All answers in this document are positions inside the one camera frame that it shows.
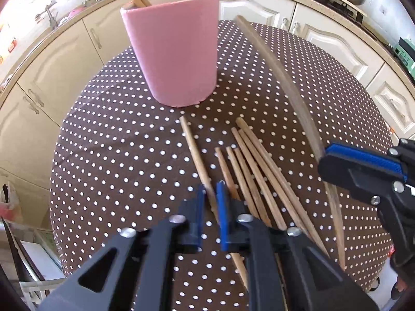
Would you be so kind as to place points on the white storage box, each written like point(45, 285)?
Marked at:
point(39, 259)

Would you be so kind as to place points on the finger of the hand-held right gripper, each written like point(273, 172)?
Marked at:
point(350, 175)
point(363, 160)

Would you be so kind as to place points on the steel kitchen sink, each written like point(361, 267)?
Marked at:
point(64, 9)

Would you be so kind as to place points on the green electric cooker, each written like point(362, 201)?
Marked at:
point(405, 55)

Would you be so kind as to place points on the white plastic bag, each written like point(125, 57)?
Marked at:
point(9, 204)

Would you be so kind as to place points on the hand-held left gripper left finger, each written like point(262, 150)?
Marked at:
point(198, 213)

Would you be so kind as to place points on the dark bamboo chopstick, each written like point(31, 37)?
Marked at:
point(285, 84)

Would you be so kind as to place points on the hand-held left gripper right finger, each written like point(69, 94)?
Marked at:
point(222, 217)

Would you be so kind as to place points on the brown polka-dot tablecloth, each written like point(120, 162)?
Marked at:
point(123, 155)

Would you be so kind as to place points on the pink dish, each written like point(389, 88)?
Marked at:
point(75, 12)

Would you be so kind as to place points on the pink cup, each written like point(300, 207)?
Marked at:
point(175, 55)

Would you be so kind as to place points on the bunch of wooden chopsticks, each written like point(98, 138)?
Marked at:
point(256, 175)

